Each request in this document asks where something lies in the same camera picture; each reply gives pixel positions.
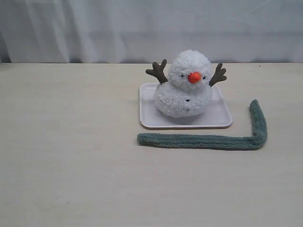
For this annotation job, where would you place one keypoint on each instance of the white plush snowman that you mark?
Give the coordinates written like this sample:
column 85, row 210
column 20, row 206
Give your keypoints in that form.
column 186, row 90

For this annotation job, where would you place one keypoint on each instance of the green knitted scarf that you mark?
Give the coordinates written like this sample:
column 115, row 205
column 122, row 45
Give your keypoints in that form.
column 255, row 141

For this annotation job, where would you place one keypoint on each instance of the white rectangular tray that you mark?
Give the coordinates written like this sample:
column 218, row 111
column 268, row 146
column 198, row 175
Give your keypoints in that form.
column 217, row 115

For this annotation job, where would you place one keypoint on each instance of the white backdrop curtain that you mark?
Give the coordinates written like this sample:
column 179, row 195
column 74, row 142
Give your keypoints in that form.
column 142, row 31

